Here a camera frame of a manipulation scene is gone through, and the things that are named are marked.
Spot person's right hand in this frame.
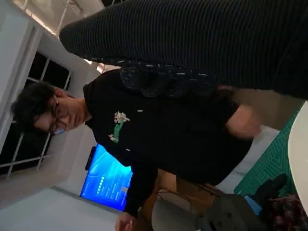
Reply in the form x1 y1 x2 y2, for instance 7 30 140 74
115 213 136 231

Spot window with white frame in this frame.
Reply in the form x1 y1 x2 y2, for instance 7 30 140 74
0 50 73 180

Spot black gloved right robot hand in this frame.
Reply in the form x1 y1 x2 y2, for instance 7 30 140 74
59 0 308 101

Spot person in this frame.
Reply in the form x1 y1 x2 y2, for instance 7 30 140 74
11 68 281 231

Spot green cutting mat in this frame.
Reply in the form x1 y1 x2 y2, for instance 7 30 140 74
233 101 306 200

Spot red toy grape bunch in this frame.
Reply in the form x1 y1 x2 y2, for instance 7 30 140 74
264 194 308 231

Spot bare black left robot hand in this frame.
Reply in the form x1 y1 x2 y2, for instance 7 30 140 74
244 173 289 217

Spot person's left hand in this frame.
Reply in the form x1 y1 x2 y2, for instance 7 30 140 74
226 105 263 141

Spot monitor with blue screen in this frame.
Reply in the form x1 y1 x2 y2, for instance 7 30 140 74
80 143 133 212

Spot white plate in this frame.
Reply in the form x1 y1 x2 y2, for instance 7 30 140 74
287 101 308 210

